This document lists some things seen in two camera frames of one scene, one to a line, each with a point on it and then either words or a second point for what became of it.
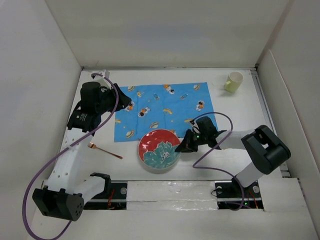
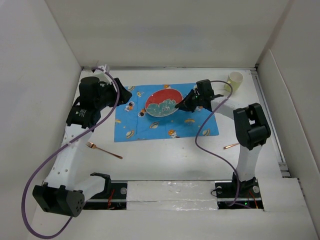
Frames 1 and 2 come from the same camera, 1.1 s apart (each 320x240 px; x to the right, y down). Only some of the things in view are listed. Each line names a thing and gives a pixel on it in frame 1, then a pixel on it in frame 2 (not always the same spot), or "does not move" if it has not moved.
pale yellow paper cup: (234, 81) does not move
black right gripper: (187, 145) → (185, 104)
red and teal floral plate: (157, 149) → (162, 102)
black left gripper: (123, 100) → (124, 95)
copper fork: (91, 145) does not move
